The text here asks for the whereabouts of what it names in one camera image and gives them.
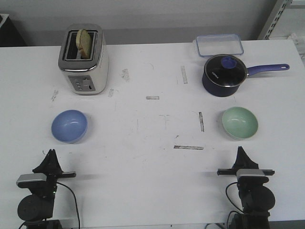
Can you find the clear plastic container blue rim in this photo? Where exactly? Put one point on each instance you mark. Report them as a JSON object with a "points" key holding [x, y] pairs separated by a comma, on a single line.
{"points": [[210, 45]]}

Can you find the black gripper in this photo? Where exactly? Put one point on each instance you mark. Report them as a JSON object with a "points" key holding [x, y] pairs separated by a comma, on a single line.
{"points": [[49, 185], [243, 161]]}

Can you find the green bowl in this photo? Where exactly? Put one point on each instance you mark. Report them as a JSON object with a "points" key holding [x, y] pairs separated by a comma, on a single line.
{"points": [[239, 123]]}

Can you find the blue bowl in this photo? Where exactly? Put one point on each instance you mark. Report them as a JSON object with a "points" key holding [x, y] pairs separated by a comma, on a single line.
{"points": [[69, 126]]}

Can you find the glass pot lid blue knob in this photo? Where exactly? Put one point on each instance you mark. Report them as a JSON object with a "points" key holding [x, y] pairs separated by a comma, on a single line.
{"points": [[225, 70]]}

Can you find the dark blue saucepan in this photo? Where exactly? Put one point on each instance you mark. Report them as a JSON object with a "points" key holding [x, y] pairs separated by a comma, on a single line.
{"points": [[220, 91]]}

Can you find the white chrome toaster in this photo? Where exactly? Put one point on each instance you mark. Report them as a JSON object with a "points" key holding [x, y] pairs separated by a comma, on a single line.
{"points": [[85, 76]]}

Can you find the toast bread slice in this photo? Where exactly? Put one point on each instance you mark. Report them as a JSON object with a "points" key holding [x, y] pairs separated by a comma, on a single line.
{"points": [[84, 43]]}

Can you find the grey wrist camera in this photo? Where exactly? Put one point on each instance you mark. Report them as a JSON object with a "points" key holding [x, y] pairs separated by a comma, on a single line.
{"points": [[31, 180], [247, 175]]}

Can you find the black object at left edge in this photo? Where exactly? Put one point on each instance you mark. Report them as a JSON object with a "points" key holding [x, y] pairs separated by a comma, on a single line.
{"points": [[9, 35]]}

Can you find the grey metal shelf upright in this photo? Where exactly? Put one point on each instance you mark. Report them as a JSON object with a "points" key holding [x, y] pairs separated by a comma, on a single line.
{"points": [[273, 18]]}

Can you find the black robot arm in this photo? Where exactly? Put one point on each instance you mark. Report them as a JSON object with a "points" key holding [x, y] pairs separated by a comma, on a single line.
{"points": [[256, 199], [36, 209]]}

